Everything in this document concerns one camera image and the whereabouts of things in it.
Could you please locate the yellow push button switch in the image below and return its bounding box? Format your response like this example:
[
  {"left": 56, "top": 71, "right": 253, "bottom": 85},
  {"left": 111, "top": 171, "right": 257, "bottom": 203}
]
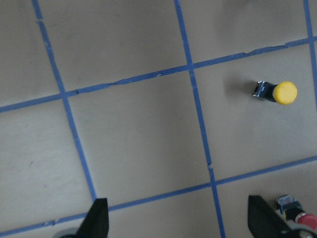
[{"left": 252, "top": 81, "right": 298, "bottom": 106}]

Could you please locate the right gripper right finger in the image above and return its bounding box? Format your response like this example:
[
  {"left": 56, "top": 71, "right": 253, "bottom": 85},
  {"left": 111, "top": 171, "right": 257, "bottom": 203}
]
[{"left": 248, "top": 195, "right": 317, "bottom": 238}]

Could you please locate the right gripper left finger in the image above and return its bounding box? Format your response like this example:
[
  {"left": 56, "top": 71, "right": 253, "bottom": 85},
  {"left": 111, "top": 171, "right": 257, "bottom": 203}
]
[{"left": 54, "top": 198, "right": 109, "bottom": 238}]

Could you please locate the red push button switch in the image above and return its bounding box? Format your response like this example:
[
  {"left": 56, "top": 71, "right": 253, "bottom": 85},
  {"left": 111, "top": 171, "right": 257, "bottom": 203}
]
[{"left": 275, "top": 194, "right": 317, "bottom": 231}]

